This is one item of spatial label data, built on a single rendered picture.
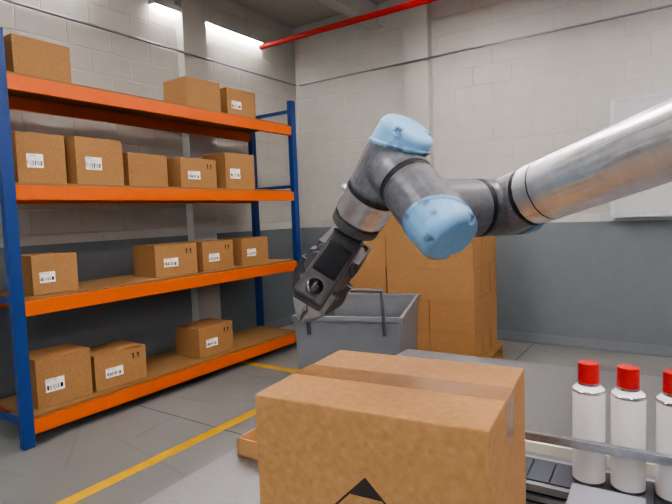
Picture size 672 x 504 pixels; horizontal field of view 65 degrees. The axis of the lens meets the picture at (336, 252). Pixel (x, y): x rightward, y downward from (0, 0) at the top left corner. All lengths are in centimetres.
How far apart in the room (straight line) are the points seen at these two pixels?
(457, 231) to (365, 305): 304
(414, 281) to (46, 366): 269
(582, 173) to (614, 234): 476
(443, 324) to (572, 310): 163
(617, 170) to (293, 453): 49
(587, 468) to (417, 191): 60
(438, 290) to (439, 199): 364
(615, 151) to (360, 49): 597
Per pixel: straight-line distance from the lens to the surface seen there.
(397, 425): 62
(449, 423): 60
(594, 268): 541
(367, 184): 69
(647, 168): 59
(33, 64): 394
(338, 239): 74
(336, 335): 289
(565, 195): 63
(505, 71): 571
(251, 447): 121
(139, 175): 423
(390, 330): 282
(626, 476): 103
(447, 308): 424
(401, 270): 432
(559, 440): 100
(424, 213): 60
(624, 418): 99
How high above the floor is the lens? 135
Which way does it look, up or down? 4 degrees down
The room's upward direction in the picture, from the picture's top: 2 degrees counter-clockwise
